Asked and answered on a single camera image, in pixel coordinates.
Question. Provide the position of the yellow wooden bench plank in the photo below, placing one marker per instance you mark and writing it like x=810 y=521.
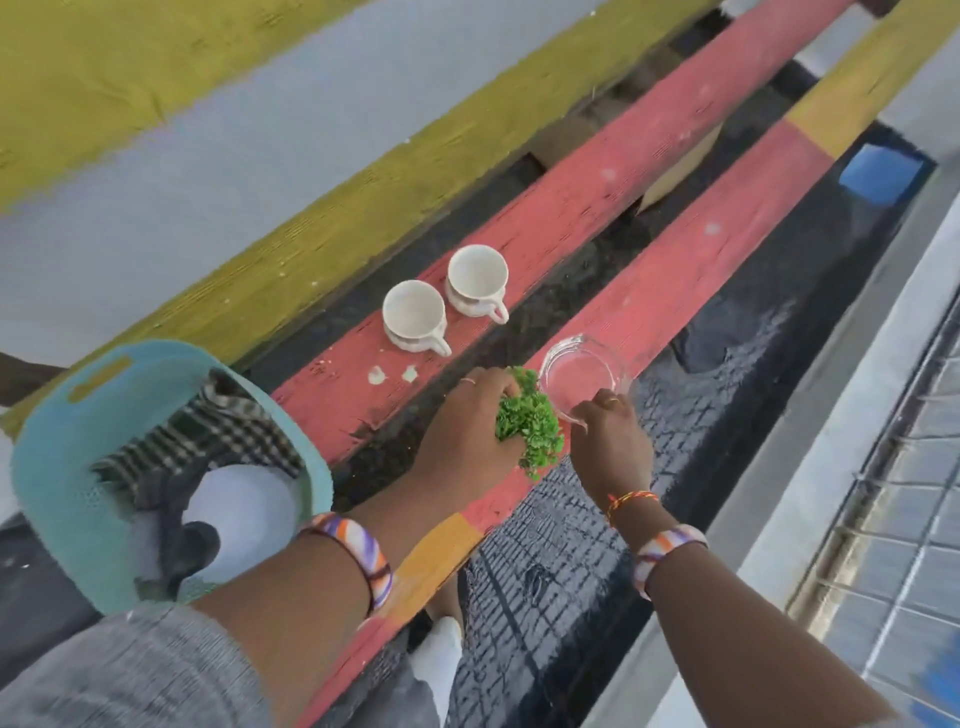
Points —
x=337 y=225

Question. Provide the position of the person's right fingers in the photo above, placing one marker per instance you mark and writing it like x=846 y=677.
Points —
x=611 y=409

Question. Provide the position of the white ceramic cup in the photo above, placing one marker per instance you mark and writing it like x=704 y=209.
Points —
x=478 y=279
x=412 y=315

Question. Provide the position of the grey knit garment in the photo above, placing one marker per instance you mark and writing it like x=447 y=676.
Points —
x=127 y=675

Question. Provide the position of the person's right hand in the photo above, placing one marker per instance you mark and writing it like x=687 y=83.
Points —
x=611 y=457

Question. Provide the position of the red wooden bench plank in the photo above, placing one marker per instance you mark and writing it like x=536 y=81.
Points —
x=600 y=172

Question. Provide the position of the person's left fingers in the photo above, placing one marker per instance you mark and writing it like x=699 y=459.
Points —
x=491 y=381

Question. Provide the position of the clear glass cup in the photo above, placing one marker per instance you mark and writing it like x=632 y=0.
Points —
x=581 y=371

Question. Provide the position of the striped orange purple wristband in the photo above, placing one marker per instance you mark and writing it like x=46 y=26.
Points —
x=660 y=546
x=360 y=547

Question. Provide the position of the white shoe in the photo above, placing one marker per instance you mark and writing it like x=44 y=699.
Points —
x=439 y=660

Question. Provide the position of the teal plastic basket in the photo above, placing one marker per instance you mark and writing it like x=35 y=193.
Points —
x=52 y=480

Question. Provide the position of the red and yellow bench plank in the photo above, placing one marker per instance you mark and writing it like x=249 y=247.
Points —
x=675 y=292

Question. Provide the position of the person's left hand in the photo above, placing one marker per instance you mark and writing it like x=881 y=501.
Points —
x=457 y=450

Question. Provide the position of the black white checkered cloth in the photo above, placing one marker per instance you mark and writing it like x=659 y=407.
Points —
x=217 y=435

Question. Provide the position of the person's left forearm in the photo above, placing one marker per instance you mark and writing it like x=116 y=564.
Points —
x=315 y=600

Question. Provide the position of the green herb bunch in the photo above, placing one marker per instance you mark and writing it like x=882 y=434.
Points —
x=532 y=427

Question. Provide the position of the person's right forearm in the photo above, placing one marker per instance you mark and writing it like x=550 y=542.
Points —
x=735 y=645

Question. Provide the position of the blue plastic object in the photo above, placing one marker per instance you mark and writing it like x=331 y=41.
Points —
x=879 y=174

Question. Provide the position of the beige board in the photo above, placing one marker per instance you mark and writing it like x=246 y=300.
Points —
x=679 y=169

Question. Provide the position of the black cloth item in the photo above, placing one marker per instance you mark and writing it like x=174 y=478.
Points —
x=176 y=547

